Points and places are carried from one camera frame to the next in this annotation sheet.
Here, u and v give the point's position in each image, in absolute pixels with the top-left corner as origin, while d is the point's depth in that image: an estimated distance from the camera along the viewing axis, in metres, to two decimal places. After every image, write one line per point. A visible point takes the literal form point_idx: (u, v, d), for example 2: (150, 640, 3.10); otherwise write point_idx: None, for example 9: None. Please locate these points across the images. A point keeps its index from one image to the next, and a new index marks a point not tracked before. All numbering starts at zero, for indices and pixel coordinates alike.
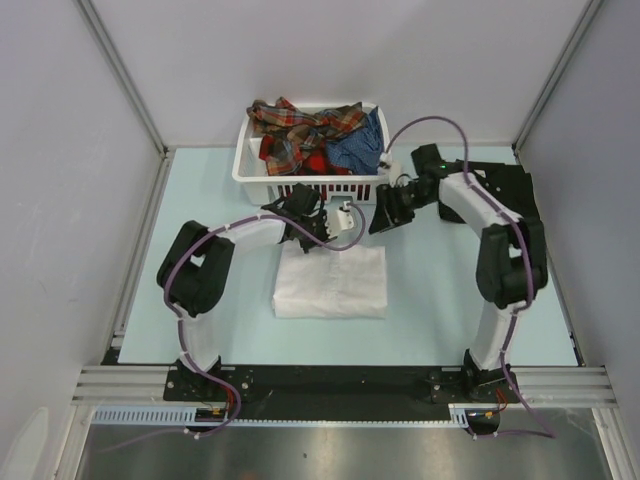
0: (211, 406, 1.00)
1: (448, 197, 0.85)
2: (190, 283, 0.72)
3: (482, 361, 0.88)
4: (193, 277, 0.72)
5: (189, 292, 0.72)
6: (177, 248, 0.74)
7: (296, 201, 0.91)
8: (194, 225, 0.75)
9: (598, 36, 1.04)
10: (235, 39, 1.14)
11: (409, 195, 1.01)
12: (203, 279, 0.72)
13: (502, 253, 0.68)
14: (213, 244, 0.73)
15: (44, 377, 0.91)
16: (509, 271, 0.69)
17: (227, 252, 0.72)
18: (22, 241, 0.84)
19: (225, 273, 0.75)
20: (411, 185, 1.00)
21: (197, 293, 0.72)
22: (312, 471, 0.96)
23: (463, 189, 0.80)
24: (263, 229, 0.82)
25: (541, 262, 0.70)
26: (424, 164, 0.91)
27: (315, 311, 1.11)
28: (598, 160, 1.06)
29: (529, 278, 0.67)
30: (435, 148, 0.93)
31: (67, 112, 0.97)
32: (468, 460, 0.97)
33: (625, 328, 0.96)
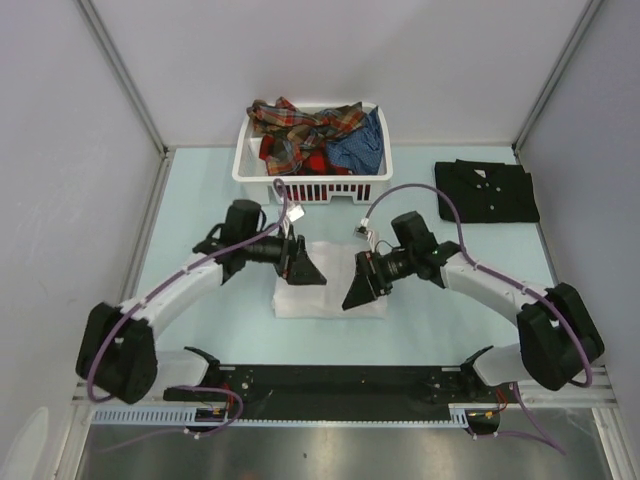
0: (211, 406, 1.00)
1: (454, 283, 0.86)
2: (114, 374, 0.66)
3: (488, 379, 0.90)
4: (114, 368, 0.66)
5: (114, 383, 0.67)
6: (91, 338, 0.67)
7: (232, 230, 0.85)
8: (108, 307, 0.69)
9: (597, 36, 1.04)
10: (235, 38, 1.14)
11: (396, 263, 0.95)
12: (126, 369, 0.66)
13: (550, 335, 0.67)
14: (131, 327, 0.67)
15: (44, 378, 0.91)
16: (562, 350, 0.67)
17: (148, 337, 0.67)
18: (22, 240, 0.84)
19: (150, 355, 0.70)
20: (396, 252, 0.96)
21: (124, 384, 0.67)
22: (312, 471, 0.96)
23: (471, 270, 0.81)
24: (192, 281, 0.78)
25: (591, 331, 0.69)
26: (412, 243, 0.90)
27: (313, 311, 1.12)
28: (598, 159, 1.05)
29: (583, 353, 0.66)
30: (421, 222, 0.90)
31: (67, 111, 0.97)
32: (468, 460, 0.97)
33: (626, 329, 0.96)
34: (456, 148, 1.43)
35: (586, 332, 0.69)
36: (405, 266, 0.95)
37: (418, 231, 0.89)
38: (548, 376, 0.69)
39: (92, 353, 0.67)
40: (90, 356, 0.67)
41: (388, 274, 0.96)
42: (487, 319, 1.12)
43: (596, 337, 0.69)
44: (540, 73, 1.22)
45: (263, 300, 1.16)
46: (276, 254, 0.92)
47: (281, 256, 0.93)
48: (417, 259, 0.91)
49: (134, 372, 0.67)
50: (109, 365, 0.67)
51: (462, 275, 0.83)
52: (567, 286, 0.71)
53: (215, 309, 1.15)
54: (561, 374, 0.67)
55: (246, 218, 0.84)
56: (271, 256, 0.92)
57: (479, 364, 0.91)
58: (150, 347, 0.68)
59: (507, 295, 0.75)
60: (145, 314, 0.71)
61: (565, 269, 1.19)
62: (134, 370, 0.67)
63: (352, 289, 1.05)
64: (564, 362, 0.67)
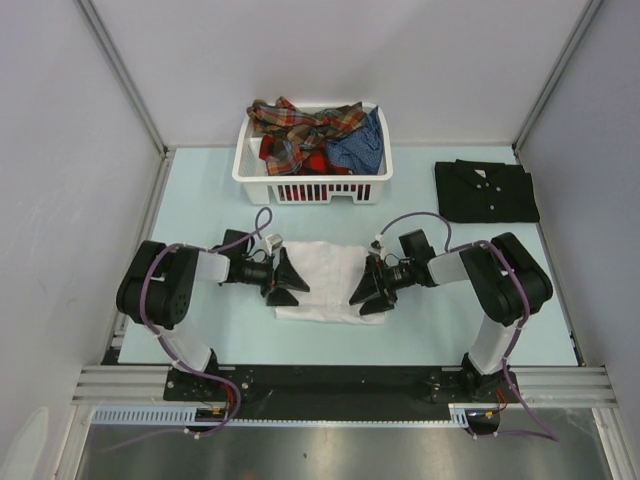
0: (211, 406, 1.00)
1: (438, 275, 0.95)
2: (159, 294, 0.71)
3: (483, 368, 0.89)
4: (158, 290, 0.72)
5: (159, 304, 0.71)
6: (142, 264, 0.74)
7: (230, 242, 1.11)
8: (151, 243, 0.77)
9: (598, 36, 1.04)
10: (235, 38, 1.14)
11: (401, 271, 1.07)
12: (169, 288, 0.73)
13: (485, 265, 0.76)
14: (178, 254, 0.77)
15: (44, 378, 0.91)
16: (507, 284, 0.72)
17: (192, 260, 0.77)
18: (22, 241, 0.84)
19: (189, 284, 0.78)
20: (402, 264, 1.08)
21: (166, 303, 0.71)
22: (312, 471, 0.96)
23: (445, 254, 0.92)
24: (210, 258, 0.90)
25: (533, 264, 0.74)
26: (415, 252, 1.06)
27: (314, 315, 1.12)
28: (598, 159, 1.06)
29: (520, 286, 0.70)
30: (422, 236, 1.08)
31: (66, 112, 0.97)
32: (468, 460, 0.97)
33: (626, 329, 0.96)
34: (455, 148, 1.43)
35: (527, 267, 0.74)
36: (408, 274, 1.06)
37: (417, 241, 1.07)
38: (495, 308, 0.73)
39: (142, 274, 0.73)
40: (141, 278, 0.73)
41: (394, 281, 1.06)
42: None
43: (544, 275, 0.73)
44: (540, 73, 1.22)
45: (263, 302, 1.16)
46: (262, 275, 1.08)
47: (267, 275, 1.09)
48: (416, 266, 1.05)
49: (178, 290, 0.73)
50: (156, 286, 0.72)
51: (440, 259, 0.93)
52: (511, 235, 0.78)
53: (214, 310, 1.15)
54: (502, 299, 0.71)
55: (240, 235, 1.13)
56: (259, 277, 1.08)
57: (475, 356, 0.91)
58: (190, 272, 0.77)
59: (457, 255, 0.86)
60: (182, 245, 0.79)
61: (565, 269, 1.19)
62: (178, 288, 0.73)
63: (359, 288, 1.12)
64: (502, 287, 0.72)
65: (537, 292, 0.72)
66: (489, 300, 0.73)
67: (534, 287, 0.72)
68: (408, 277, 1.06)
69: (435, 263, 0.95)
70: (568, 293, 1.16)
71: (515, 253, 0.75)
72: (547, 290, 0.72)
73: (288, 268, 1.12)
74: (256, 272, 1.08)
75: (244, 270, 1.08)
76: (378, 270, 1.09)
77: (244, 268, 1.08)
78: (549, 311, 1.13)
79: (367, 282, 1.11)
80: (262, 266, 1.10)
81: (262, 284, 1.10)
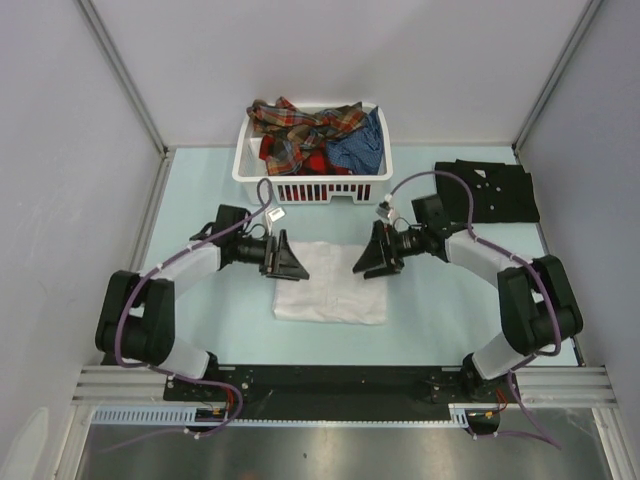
0: (211, 406, 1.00)
1: (454, 256, 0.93)
2: (138, 338, 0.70)
3: (486, 375, 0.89)
4: (137, 332, 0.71)
5: (140, 347, 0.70)
6: (115, 304, 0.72)
7: (223, 223, 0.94)
8: (122, 275, 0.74)
9: (598, 36, 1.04)
10: (235, 38, 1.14)
11: (409, 239, 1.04)
12: (149, 329, 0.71)
13: (523, 292, 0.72)
14: (153, 285, 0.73)
15: (44, 378, 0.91)
16: (538, 318, 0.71)
17: (169, 291, 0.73)
18: (22, 241, 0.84)
19: (170, 314, 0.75)
20: (411, 230, 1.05)
21: (147, 347, 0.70)
22: (312, 471, 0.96)
23: (470, 242, 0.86)
24: (196, 259, 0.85)
25: (571, 302, 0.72)
26: (428, 218, 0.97)
27: (314, 314, 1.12)
28: (598, 159, 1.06)
29: (555, 324, 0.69)
30: (437, 201, 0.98)
31: (66, 112, 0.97)
32: (468, 461, 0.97)
33: (626, 329, 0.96)
34: (456, 147, 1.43)
35: (564, 303, 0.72)
36: (418, 242, 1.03)
37: (431, 206, 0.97)
38: (518, 338, 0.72)
39: (116, 318, 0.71)
40: (114, 323, 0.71)
41: (402, 249, 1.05)
42: (486, 321, 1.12)
43: (576, 312, 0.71)
44: (540, 73, 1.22)
45: (263, 302, 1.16)
46: (260, 254, 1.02)
47: (266, 255, 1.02)
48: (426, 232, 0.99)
49: (157, 331, 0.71)
50: (133, 329, 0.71)
51: (461, 244, 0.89)
52: (553, 261, 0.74)
53: (214, 310, 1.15)
54: (530, 332, 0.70)
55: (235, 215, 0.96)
56: (256, 256, 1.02)
57: (480, 361, 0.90)
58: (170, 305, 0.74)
59: (496, 261, 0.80)
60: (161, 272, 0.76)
61: (565, 269, 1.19)
62: (157, 328, 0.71)
63: (365, 255, 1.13)
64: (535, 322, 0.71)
65: (567, 328, 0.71)
66: (515, 330, 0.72)
67: (565, 322, 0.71)
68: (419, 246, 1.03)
69: (456, 242, 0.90)
70: None
71: (556, 284, 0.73)
72: (576, 324, 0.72)
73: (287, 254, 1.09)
74: (253, 250, 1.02)
75: (239, 247, 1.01)
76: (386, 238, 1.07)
77: (240, 247, 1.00)
78: None
79: (374, 249, 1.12)
80: (260, 244, 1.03)
81: (260, 262, 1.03)
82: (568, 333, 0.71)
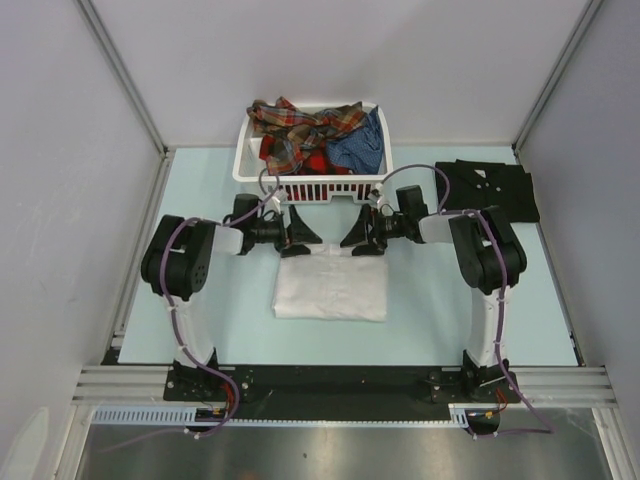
0: (211, 406, 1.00)
1: (426, 236, 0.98)
2: (180, 266, 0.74)
3: (479, 360, 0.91)
4: (180, 260, 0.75)
5: (180, 275, 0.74)
6: (162, 235, 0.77)
7: (239, 213, 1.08)
8: (171, 217, 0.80)
9: (599, 37, 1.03)
10: (235, 38, 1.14)
11: (392, 223, 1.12)
12: (191, 259, 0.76)
13: (470, 234, 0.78)
14: (196, 227, 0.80)
15: (45, 378, 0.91)
16: (485, 257, 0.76)
17: (210, 231, 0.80)
18: (22, 241, 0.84)
19: (207, 256, 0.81)
20: (394, 215, 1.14)
21: (188, 275, 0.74)
22: (312, 471, 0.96)
23: (438, 216, 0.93)
24: (225, 234, 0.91)
25: (514, 240, 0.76)
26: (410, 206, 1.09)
27: (314, 310, 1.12)
28: (598, 159, 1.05)
29: (501, 262, 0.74)
30: (419, 193, 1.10)
31: (66, 112, 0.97)
32: (468, 460, 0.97)
33: (627, 330, 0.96)
34: (456, 147, 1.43)
35: (507, 240, 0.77)
36: (398, 227, 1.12)
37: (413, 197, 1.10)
38: (471, 274, 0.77)
39: (162, 246, 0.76)
40: (160, 251, 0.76)
41: (384, 232, 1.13)
42: None
43: (520, 249, 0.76)
44: (540, 73, 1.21)
45: (262, 300, 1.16)
46: (276, 233, 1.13)
47: (281, 233, 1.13)
48: (407, 221, 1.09)
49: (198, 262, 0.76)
50: (175, 259, 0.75)
51: (431, 221, 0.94)
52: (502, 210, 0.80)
53: (214, 311, 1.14)
54: (480, 267, 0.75)
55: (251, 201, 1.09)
56: (273, 236, 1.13)
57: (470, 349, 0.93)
58: (208, 245, 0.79)
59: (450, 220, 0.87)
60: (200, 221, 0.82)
61: (565, 269, 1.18)
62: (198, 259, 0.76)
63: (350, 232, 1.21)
64: (482, 256, 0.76)
65: (512, 265, 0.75)
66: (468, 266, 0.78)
67: (511, 260, 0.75)
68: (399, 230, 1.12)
69: (426, 224, 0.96)
70: (567, 294, 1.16)
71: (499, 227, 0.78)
72: (521, 262, 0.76)
73: (300, 223, 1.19)
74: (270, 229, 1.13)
75: (256, 231, 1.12)
76: (372, 220, 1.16)
77: (256, 232, 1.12)
78: (548, 311, 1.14)
79: (357, 229, 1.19)
80: (274, 224, 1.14)
81: (277, 240, 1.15)
82: (516, 271, 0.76)
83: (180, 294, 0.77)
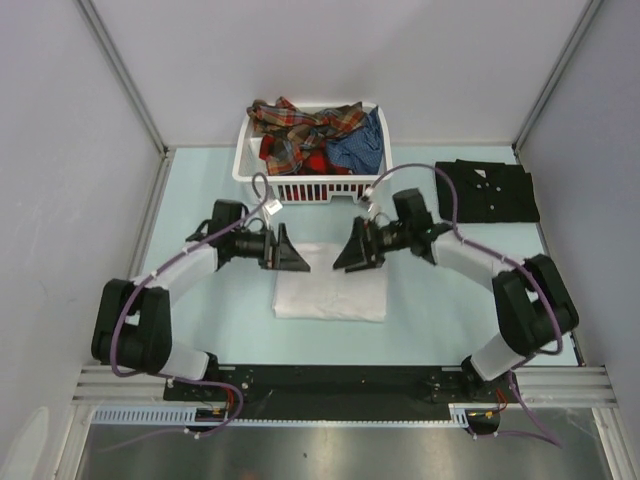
0: (211, 406, 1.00)
1: (443, 261, 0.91)
2: (134, 346, 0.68)
3: (487, 375, 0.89)
4: (134, 340, 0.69)
5: (136, 356, 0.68)
6: (109, 314, 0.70)
7: (218, 221, 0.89)
8: (117, 282, 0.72)
9: (598, 37, 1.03)
10: (235, 38, 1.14)
11: (390, 235, 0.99)
12: (146, 338, 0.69)
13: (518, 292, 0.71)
14: (147, 293, 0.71)
15: (44, 379, 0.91)
16: (536, 320, 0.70)
17: (163, 300, 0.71)
18: (22, 241, 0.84)
19: (166, 325, 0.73)
20: (392, 225, 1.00)
21: (144, 356, 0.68)
22: (312, 471, 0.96)
23: (457, 245, 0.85)
24: (193, 263, 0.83)
25: (566, 298, 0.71)
26: (413, 213, 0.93)
27: (314, 310, 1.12)
28: (598, 160, 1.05)
29: (554, 323, 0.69)
30: (420, 198, 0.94)
31: (66, 111, 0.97)
32: (468, 460, 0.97)
33: (627, 330, 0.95)
34: (455, 147, 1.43)
35: (560, 301, 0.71)
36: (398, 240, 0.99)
37: (415, 203, 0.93)
38: (519, 339, 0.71)
39: (111, 328, 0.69)
40: (111, 330, 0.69)
41: (383, 246, 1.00)
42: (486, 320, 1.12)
43: (571, 305, 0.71)
44: (540, 73, 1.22)
45: (263, 299, 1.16)
46: (260, 248, 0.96)
47: (265, 248, 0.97)
48: (412, 235, 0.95)
49: (153, 339, 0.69)
50: (130, 337, 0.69)
51: (449, 248, 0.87)
52: (547, 259, 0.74)
53: (215, 310, 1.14)
54: (530, 333, 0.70)
55: (233, 210, 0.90)
56: (256, 252, 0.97)
57: (477, 361, 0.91)
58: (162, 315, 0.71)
59: (487, 264, 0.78)
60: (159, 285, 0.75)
61: (565, 269, 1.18)
62: (152, 336, 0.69)
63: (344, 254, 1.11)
64: (533, 319, 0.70)
65: (564, 323, 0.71)
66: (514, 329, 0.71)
67: (562, 319, 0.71)
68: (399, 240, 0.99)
69: (442, 247, 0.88)
70: (567, 294, 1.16)
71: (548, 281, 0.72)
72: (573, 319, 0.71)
73: (287, 246, 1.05)
74: (252, 246, 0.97)
75: (237, 243, 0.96)
76: (366, 232, 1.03)
77: (237, 243, 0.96)
78: None
79: (352, 247, 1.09)
80: (258, 237, 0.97)
81: (260, 257, 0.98)
82: (566, 329, 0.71)
83: (141, 370, 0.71)
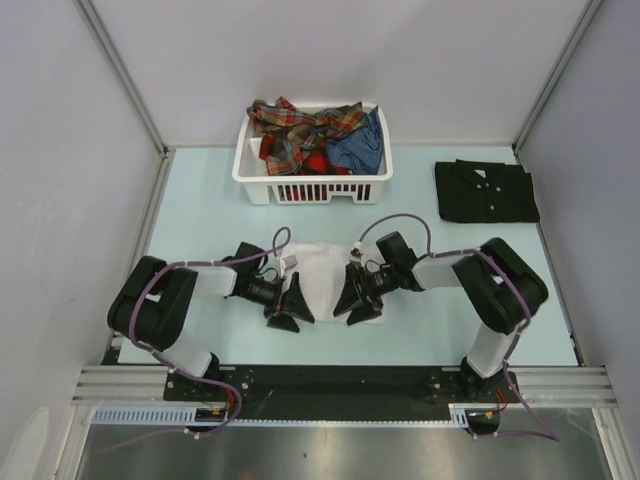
0: (211, 406, 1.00)
1: (425, 282, 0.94)
2: (150, 316, 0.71)
3: (484, 372, 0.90)
4: (152, 311, 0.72)
5: (149, 326, 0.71)
6: (136, 283, 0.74)
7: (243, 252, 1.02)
8: (152, 258, 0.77)
9: (598, 36, 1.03)
10: (235, 38, 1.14)
11: (382, 277, 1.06)
12: (164, 311, 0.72)
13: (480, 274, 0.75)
14: (175, 272, 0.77)
15: (44, 378, 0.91)
16: (502, 294, 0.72)
17: (190, 280, 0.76)
18: (22, 240, 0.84)
19: (186, 305, 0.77)
20: (382, 269, 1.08)
21: (158, 327, 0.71)
22: (312, 471, 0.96)
23: (427, 260, 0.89)
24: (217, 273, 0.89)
25: (526, 270, 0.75)
26: (395, 256, 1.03)
27: (317, 312, 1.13)
28: (598, 159, 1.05)
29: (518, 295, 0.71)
30: (400, 240, 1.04)
31: (66, 111, 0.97)
32: (468, 460, 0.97)
33: (627, 330, 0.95)
34: (455, 147, 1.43)
35: (521, 272, 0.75)
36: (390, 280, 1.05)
37: (396, 245, 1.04)
38: (494, 318, 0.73)
39: (134, 295, 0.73)
40: (133, 298, 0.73)
41: (376, 288, 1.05)
42: None
43: (535, 277, 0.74)
44: (540, 73, 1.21)
45: None
46: (270, 294, 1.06)
47: (275, 296, 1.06)
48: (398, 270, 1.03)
49: (170, 312, 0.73)
50: (148, 307, 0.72)
51: (425, 266, 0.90)
52: (497, 241, 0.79)
53: (215, 311, 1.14)
54: (502, 308, 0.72)
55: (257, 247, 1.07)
56: (265, 298, 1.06)
57: (473, 361, 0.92)
58: (185, 294, 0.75)
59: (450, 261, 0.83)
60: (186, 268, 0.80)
61: (566, 269, 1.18)
62: (170, 309, 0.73)
63: (342, 296, 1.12)
64: (502, 296, 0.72)
65: (533, 295, 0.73)
66: (488, 310, 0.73)
67: (530, 291, 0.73)
68: (391, 281, 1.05)
69: (420, 269, 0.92)
70: (567, 293, 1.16)
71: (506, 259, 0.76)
72: (542, 291, 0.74)
73: (296, 292, 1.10)
74: (263, 292, 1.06)
75: (250, 285, 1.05)
76: (360, 279, 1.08)
77: (252, 285, 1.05)
78: (549, 312, 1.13)
79: (348, 290, 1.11)
80: (271, 286, 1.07)
81: (267, 303, 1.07)
82: (537, 300, 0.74)
83: (150, 345, 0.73)
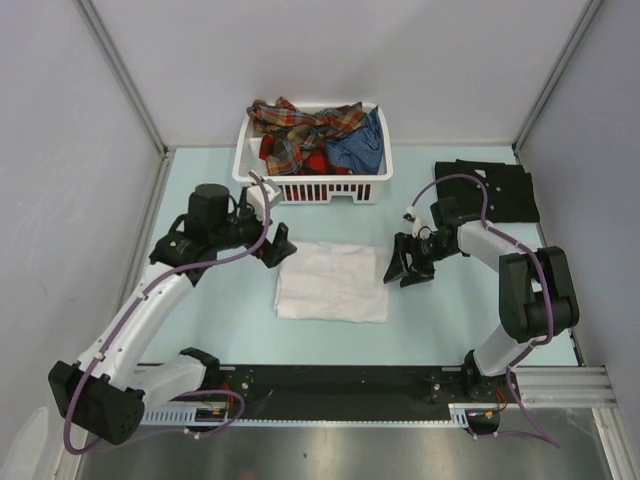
0: (211, 406, 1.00)
1: (466, 246, 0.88)
2: (96, 426, 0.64)
3: (484, 369, 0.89)
4: (94, 421, 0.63)
5: (100, 432, 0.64)
6: (61, 401, 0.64)
7: (196, 220, 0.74)
8: (60, 374, 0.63)
9: (598, 37, 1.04)
10: (235, 38, 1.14)
11: (428, 245, 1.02)
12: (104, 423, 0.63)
13: (521, 279, 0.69)
14: (94, 386, 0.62)
15: (44, 379, 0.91)
16: (533, 307, 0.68)
17: (112, 394, 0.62)
18: (22, 240, 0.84)
19: (129, 401, 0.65)
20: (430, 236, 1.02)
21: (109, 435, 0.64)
22: (312, 471, 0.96)
23: (482, 231, 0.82)
24: (153, 308, 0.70)
25: (569, 293, 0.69)
26: (443, 218, 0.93)
27: (318, 312, 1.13)
28: (598, 159, 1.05)
29: (550, 316, 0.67)
30: (451, 200, 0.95)
31: (66, 112, 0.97)
32: (468, 460, 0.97)
33: (627, 330, 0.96)
34: (455, 147, 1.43)
35: (562, 294, 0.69)
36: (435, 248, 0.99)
37: (443, 208, 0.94)
38: (512, 323, 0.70)
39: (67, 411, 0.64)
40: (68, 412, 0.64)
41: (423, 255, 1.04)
42: (487, 319, 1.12)
43: (573, 304, 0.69)
44: (540, 73, 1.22)
45: (263, 299, 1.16)
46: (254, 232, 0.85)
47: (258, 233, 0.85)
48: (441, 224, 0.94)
49: (114, 427, 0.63)
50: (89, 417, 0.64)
51: (474, 235, 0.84)
52: (560, 251, 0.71)
53: (215, 310, 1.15)
54: (525, 319, 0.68)
55: (212, 207, 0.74)
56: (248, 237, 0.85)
57: (479, 356, 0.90)
58: (121, 400, 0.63)
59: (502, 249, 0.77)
60: (104, 371, 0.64)
61: None
62: (111, 425, 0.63)
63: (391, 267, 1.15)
64: (530, 307, 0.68)
65: (562, 318, 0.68)
66: (510, 313, 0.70)
67: (561, 312, 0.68)
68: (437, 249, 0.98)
69: (468, 232, 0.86)
70: None
71: (556, 275, 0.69)
72: (571, 316, 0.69)
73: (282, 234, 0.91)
74: (243, 231, 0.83)
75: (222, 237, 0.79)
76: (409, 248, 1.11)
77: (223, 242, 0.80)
78: None
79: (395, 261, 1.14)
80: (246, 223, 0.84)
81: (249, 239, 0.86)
82: (563, 325, 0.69)
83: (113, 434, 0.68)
